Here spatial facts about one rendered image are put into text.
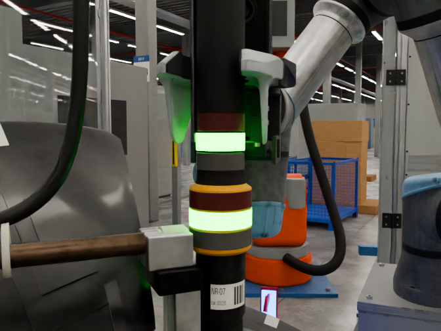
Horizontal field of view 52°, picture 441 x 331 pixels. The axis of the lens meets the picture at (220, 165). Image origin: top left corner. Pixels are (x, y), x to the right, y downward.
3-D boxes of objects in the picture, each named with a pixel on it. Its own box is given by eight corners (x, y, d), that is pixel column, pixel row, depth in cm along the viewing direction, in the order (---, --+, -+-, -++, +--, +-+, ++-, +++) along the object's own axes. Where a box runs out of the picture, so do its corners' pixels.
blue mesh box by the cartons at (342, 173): (277, 223, 686) (277, 159, 679) (307, 211, 793) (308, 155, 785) (334, 230, 640) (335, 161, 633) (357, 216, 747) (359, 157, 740)
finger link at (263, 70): (291, 146, 26) (276, 142, 36) (293, 43, 26) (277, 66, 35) (237, 146, 26) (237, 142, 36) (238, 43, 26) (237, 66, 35)
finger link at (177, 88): (168, 146, 27) (224, 142, 36) (167, 46, 27) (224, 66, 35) (124, 145, 28) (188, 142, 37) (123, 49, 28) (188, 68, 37)
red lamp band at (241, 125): (206, 131, 29) (206, 111, 29) (189, 131, 32) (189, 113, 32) (253, 131, 30) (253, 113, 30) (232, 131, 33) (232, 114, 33)
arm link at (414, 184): (435, 229, 94) (435, 164, 92) (493, 247, 81) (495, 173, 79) (387, 238, 90) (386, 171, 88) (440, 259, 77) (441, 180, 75)
